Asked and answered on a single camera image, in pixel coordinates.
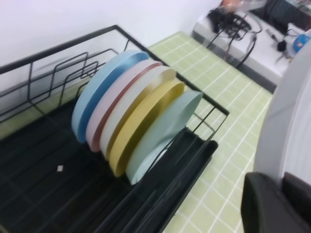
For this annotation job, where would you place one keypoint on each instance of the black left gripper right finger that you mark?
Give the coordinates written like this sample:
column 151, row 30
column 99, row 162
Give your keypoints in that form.
column 297, row 192

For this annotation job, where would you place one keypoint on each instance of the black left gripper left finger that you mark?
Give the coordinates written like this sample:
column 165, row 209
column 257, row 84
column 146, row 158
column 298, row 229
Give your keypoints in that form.
column 265, row 209

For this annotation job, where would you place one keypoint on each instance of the grey plate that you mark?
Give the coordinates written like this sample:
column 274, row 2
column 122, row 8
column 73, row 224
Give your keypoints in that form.
column 285, row 139

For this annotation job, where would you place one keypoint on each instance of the mint green plate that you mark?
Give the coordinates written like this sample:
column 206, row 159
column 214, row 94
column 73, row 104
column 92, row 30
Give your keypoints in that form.
column 160, row 133

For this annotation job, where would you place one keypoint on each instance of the yellow plate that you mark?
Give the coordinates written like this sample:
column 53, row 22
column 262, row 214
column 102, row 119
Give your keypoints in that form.
column 139, row 122

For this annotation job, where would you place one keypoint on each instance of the cream white plate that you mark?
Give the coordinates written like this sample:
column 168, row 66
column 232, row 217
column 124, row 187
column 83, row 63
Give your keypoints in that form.
column 138, row 91

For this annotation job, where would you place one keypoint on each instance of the pink plate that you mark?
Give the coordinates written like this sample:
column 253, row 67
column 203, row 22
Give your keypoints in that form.
column 109, row 100

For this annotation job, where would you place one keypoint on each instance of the light blue plate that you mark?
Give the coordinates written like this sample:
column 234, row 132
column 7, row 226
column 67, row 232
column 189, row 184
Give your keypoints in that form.
column 97, row 87

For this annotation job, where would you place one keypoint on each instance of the blue round container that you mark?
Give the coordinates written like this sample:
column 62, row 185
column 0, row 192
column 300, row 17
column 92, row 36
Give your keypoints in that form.
column 299, row 42

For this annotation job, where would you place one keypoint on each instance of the white side table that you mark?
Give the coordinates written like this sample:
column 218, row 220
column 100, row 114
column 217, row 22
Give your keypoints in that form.
column 254, row 36

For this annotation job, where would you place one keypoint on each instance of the black drip tray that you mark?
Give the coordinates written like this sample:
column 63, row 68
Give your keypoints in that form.
column 86, row 197

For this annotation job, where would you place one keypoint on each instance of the black wire dish rack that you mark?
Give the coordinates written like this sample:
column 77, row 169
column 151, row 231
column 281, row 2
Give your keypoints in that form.
column 54, row 77

